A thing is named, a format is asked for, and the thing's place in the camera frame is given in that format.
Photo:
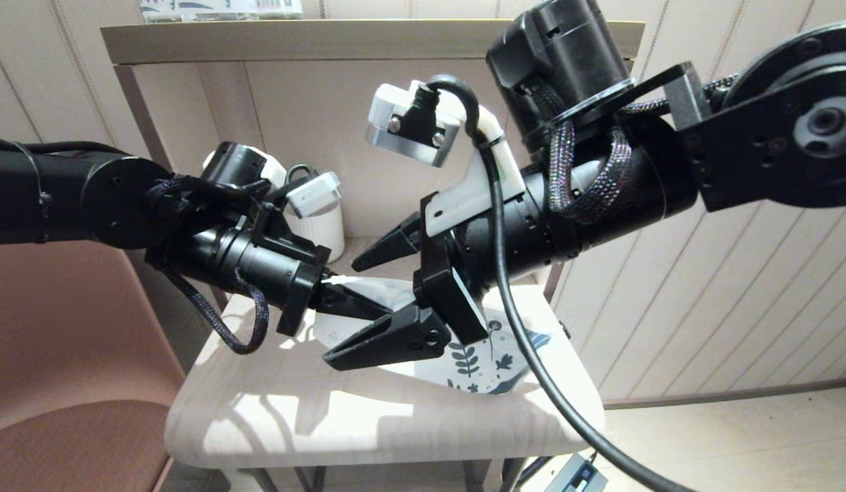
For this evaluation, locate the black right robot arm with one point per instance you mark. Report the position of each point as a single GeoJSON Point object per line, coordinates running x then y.
{"type": "Point", "coordinates": [737, 109]}

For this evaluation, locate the white ribbed ceramic mug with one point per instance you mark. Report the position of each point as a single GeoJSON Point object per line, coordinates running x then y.
{"type": "Point", "coordinates": [324, 229]}

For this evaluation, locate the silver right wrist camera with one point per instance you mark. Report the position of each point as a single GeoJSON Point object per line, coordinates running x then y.
{"type": "Point", "coordinates": [413, 130]}

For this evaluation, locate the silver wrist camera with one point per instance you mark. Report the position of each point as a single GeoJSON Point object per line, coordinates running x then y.
{"type": "Point", "coordinates": [315, 193]}
{"type": "Point", "coordinates": [413, 130]}

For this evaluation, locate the black power adapter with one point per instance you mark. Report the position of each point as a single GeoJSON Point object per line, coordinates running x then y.
{"type": "Point", "coordinates": [577, 475]}

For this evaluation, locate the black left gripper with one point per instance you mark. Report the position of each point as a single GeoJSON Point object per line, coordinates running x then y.
{"type": "Point", "coordinates": [266, 270]}

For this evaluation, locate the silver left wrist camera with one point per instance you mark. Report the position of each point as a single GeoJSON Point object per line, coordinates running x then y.
{"type": "Point", "coordinates": [315, 193]}

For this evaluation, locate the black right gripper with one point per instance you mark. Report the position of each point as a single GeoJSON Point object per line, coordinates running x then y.
{"type": "Point", "coordinates": [505, 239]}

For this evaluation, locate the brown upholstered chair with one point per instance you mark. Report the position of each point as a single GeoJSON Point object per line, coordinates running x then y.
{"type": "Point", "coordinates": [67, 383]}

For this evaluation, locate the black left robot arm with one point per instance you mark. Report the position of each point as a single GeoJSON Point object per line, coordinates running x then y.
{"type": "Point", "coordinates": [88, 198]}

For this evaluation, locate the white floral zipper pouch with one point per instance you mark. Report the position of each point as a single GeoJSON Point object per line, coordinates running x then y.
{"type": "Point", "coordinates": [478, 355]}

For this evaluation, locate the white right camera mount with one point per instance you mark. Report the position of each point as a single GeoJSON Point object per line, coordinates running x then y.
{"type": "Point", "coordinates": [478, 184]}

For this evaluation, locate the light wood shelf desk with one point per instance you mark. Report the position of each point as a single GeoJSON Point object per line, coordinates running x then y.
{"type": "Point", "coordinates": [341, 424]}

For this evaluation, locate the white blue patterned package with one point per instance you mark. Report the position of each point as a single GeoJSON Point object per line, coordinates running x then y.
{"type": "Point", "coordinates": [218, 5]}

